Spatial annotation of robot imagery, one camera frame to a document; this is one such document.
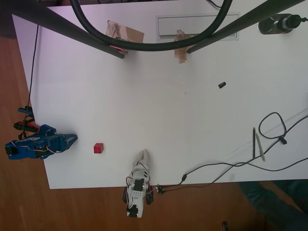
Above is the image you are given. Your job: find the red and black clamp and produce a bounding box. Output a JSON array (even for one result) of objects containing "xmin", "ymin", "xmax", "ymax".
[{"xmin": 13, "ymin": 121, "xmax": 40, "ymax": 132}]

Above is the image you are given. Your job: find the blue table clamp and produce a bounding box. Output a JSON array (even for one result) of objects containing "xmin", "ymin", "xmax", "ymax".
[{"xmin": 17, "ymin": 105, "xmax": 34, "ymax": 116}]

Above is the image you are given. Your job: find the narrow brown tape piece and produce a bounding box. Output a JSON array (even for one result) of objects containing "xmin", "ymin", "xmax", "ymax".
[{"xmin": 173, "ymin": 29, "xmax": 189, "ymax": 64}]

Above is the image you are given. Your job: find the black pen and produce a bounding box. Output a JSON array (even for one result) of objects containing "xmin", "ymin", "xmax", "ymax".
[{"xmin": 252, "ymin": 127, "xmax": 257, "ymax": 159}]

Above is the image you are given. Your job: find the black tripod leg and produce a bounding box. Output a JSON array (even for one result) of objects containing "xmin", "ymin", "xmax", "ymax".
[
  {"xmin": 186, "ymin": 0, "xmax": 308, "ymax": 54},
  {"xmin": 0, "ymin": 0, "xmax": 125, "ymax": 59}
]

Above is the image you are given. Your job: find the pale green pen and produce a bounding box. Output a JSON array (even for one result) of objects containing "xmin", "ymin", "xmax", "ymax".
[{"xmin": 255, "ymin": 132, "xmax": 267, "ymax": 162}]

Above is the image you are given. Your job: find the wide brown tape piece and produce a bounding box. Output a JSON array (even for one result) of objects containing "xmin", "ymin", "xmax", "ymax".
[{"xmin": 105, "ymin": 20, "xmax": 145, "ymax": 44}]

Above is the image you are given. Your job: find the person in dark clothes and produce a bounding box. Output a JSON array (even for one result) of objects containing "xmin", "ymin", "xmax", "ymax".
[{"xmin": 238, "ymin": 180, "xmax": 308, "ymax": 231}]

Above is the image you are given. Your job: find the transparent ruler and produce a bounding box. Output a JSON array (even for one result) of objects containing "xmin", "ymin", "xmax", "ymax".
[{"xmin": 226, "ymin": 108, "xmax": 308, "ymax": 161}]

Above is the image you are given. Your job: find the thick black hose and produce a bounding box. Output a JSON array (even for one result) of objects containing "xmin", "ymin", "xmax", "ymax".
[{"xmin": 69, "ymin": 0, "xmax": 233, "ymax": 51}]

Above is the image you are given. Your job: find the long thin black cable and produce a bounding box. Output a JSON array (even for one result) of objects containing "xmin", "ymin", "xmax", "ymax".
[{"xmin": 157, "ymin": 157, "xmax": 308, "ymax": 194}]

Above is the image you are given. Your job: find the black cable with plug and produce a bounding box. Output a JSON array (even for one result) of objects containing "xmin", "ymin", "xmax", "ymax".
[{"xmin": 258, "ymin": 112, "xmax": 308, "ymax": 145}]

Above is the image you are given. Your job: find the grey table cable hatch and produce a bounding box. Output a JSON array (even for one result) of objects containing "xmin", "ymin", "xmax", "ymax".
[{"xmin": 155, "ymin": 14, "xmax": 240, "ymax": 43}]

